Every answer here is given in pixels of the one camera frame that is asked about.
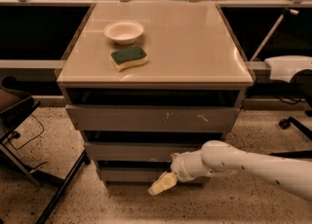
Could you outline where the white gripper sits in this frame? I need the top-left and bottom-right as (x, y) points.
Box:
(148, 151), (209, 196)

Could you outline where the grey drawer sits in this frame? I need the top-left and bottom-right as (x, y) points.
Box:
(85, 142), (200, 162)
(65, 105), (240, 133)
(97, 167), (213, 186)

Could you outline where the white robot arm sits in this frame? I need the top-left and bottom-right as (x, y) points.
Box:
(148, 140), (312, 201)

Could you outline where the grey bottom drawer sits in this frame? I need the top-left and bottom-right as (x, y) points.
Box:
(97, 167), (213, 186)

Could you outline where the grey drawer cabinet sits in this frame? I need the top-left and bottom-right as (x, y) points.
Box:
(58, 1), (254, 171)

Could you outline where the grey top drawer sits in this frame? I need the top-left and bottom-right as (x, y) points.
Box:
(65, 105), (240, 133)

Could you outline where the green yellow sponge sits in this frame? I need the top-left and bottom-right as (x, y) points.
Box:
(110, 46), (148, 72)

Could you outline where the black office chair base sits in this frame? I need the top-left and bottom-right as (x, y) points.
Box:
(268, 112), (312, 160)

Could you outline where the white bowl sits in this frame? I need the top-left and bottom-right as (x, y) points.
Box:
(104, 20), (144, 46)

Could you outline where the white chair armrest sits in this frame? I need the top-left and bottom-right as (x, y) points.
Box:
(264, 56), (312, 83)

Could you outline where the black chair left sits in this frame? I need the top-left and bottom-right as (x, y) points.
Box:
(0, 75), (92, 224)

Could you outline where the black floor cable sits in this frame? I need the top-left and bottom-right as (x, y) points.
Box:
(7, 113), (47, 151)

